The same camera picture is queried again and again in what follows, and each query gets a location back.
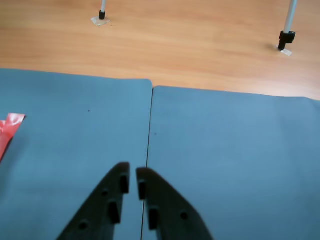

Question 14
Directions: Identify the gray mat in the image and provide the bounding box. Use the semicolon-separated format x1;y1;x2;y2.
0;67;154;240
141;85;320;240

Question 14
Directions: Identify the silver tripod leg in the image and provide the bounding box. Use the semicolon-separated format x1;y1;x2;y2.
278;0;300;51
98;0;107;20

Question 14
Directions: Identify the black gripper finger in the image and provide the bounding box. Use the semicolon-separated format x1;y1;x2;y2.
136;167;215;240
56;162;131;240

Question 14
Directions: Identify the red tape strip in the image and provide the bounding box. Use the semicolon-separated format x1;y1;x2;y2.
0;113;27;163
0;120;13;141

